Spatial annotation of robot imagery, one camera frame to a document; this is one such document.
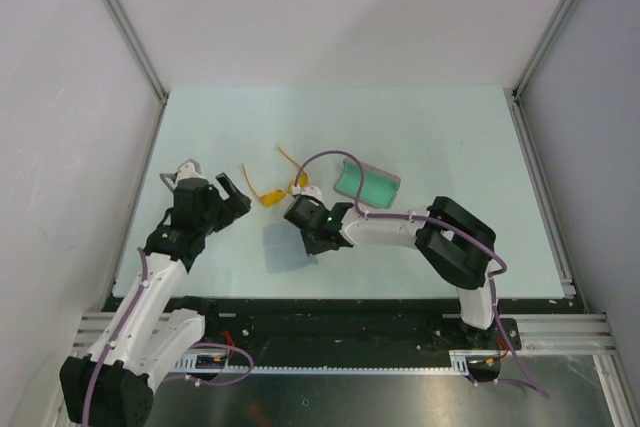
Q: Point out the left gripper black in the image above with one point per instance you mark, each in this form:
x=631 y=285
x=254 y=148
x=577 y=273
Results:
x=233 y=207

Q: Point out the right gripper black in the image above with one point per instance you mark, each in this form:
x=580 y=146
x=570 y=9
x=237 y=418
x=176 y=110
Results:
x=312 y=247

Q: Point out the blue cleaning cloth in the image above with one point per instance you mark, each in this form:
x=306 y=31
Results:
x=284 y=249

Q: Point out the orange sunglasses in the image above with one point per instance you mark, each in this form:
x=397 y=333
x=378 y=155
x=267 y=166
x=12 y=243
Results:
x=276 y=196

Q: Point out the grey glasses case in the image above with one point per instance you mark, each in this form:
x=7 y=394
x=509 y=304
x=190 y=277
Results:
x=380 y=187

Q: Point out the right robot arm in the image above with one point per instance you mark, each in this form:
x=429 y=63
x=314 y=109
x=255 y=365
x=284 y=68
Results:
x=457 y=245

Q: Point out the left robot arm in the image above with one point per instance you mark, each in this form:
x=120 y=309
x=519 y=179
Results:
x=114 y=383

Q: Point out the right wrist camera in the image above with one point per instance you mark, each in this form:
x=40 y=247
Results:
x=310 y=191

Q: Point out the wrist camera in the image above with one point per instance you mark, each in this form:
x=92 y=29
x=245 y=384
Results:
x=310 y=191
x=188 y=170

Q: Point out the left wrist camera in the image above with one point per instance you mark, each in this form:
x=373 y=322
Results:
x=188 y=170

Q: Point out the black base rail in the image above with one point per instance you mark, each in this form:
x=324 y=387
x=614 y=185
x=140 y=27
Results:
x=352 y=334

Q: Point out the left aluminium frame post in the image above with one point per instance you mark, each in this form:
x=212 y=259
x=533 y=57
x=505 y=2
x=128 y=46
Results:
x=133 y=42

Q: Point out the aluminium frame post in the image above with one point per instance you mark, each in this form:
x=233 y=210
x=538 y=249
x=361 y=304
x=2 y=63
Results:
x=133 y=42
x=549 y=37

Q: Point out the right aluminium frame post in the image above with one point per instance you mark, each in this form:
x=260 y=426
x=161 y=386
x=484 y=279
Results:
x=549 y=37

